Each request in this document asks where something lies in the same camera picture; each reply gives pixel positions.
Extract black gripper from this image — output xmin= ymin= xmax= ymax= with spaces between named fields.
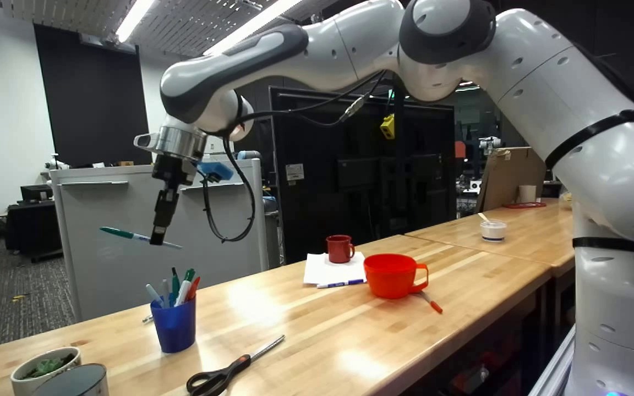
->
xmin=149 ymin=154 xmax=190 ymax=246

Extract green capped marker pen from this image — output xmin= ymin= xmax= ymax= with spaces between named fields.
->
xmin=98 ymin=226 xmax=181 ymax=248

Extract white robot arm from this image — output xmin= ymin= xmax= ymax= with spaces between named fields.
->
xmin=147 ymin=0 xmax=634 ymax=396

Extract pens in blue cup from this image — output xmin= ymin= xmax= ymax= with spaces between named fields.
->
xmin=145 ymin=268 xmax=200 ymax=309

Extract blue plastic pen cup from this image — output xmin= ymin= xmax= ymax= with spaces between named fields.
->
xmin=149 ymin=302 xmax=195 ymax=355

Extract pen on white paper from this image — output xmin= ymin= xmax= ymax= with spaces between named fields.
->
xmin=317 ymin=280 xmax=365 ymax=289

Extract large red plastic cup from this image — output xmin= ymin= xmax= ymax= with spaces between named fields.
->
xmin=364 ymin=253 xmax=430 ymax=300

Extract red pen on table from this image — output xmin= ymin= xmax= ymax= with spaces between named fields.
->
xmin=419 ymin=294 xmax=443 ymax=314

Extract grey metal cabinet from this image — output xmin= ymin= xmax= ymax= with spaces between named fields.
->
xmin=53 ymin=159 xmax=277 ymax=320

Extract white paper sheet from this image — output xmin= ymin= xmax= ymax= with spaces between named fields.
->
xmin=303 ymin=253 xmax=365 ymax=287

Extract small dark red mug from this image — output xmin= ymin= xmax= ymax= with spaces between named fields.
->
xmin=325 ymin=233 xmax=354 ymax=265

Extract black display panel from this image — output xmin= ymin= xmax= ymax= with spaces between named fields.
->
xmin=270 ymin=89 xmax=456 ymax=263

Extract white pot with plant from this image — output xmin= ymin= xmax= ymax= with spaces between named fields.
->
xmin=9 ymin=349 xmax=81 ymax=396

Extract small white bowl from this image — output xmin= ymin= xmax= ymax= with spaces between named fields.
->
xmin=479 ymin=220 xmax=507 ymax=241

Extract cardboard box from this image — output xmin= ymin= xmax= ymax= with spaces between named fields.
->
xmin=478 ymin=148 xmax=545 ymax=212

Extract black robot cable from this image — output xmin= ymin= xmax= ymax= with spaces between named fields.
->
xmin=195 ymin=72 xmax=391 ymax=244

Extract black wall monitor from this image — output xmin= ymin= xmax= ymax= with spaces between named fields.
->
xmin=35 ymin=27 xmax=152 ymax=168

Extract black handled scissors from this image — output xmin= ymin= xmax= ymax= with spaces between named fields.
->
xmin=185 ymin=336 xmax=284 ymax=396

